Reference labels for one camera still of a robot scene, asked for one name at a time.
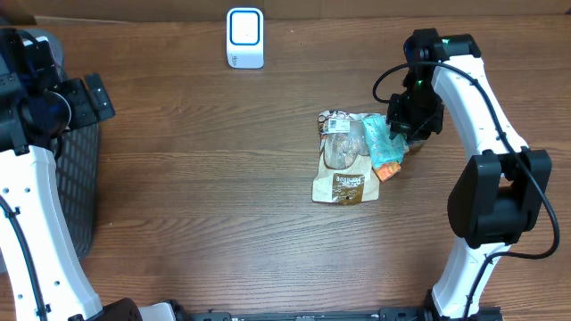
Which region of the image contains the grey plastic mesh basket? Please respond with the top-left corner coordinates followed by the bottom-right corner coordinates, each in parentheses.
top-left (0, 28), bottom-right (101, 274)

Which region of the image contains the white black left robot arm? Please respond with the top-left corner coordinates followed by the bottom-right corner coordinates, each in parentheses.
top-left (1, 28), bottom-right (186, 321)

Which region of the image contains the orange tissue pack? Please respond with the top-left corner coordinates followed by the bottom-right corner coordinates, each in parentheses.
top-left (374, 161), bottom-right (401, 182)

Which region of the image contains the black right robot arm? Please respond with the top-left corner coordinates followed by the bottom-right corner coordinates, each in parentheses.
top-left (379, 29), bottom-right (560, 320)

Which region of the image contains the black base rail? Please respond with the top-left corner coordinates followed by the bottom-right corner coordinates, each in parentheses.
top-left (187, 308), bottom-right (446, 321)

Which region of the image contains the white barcode scanner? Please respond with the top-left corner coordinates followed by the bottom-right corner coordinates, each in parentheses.
top-left (226, 7), bottom-right (264, 70)

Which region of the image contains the light teal pack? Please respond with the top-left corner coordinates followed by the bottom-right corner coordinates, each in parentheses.
top-left (361, 113), bottom-right (409, 169)

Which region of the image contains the beige food pouch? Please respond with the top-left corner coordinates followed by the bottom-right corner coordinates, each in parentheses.
top-left (311, 111), bottom-right (380, 205)

